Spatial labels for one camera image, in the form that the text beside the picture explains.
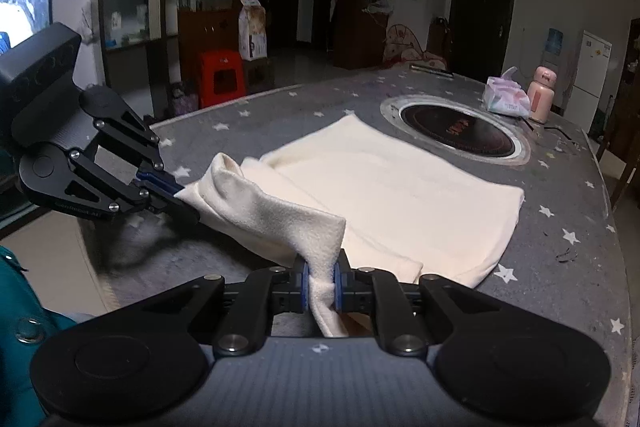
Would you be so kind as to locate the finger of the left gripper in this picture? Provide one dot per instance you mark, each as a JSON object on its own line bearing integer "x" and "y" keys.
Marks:
{"x": 174, "y": 208}
{"x": 158, "y": 183}

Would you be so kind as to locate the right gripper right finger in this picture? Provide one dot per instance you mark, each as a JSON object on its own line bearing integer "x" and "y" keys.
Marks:
{"x": 378, "y": 294}

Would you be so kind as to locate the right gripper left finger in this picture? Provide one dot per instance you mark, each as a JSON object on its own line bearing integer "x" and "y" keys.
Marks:
{"x": 249, "y": 307}

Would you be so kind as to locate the cream knit sweater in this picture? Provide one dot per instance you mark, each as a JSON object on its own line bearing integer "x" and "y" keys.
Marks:
{"x": 351, "y": 190}

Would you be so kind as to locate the purple patterned waste bin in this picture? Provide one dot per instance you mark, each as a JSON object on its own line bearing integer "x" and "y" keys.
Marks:
{"x": 184, "y": 103}

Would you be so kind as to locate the red plastic stool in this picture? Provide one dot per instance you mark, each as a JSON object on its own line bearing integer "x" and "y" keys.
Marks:
{"x": 221, "y": 77}

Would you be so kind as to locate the white paper milk carton box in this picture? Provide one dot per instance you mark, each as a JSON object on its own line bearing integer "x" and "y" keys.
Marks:
{"x": 252, "y": 31}

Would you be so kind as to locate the round induction cooktop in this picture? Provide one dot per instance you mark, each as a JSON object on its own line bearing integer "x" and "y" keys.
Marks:
{"x": 462, "y": 130}

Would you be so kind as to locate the pink tissue pack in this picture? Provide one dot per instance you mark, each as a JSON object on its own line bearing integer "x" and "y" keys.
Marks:
{"x": 505, "y": 96}

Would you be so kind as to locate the polka dot play tent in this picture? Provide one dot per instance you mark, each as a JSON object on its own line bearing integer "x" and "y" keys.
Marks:
{"x": 401, "y": 45}

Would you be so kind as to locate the black eyeglasses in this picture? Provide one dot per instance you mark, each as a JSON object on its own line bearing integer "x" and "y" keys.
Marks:
{"x": 565, "y": 135}

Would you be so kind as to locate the pink thermos bottle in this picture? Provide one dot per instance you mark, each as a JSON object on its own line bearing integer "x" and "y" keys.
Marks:
{"x": 541, "y": 93}

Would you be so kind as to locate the white refrigerator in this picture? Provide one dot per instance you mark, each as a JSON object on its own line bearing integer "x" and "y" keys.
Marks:
{"x": 590, "y": 72}

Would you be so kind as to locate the water dispenser with blue bottle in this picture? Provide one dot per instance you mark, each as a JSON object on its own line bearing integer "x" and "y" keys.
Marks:
{"x": 551, "y": 57}

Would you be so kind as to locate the dark wooden door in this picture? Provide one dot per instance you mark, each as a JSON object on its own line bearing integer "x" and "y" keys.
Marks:
{"x": 480, "y": 31}

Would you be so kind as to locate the wall television screen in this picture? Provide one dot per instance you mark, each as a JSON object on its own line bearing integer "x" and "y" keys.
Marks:
{"x": 21, "y": 19}

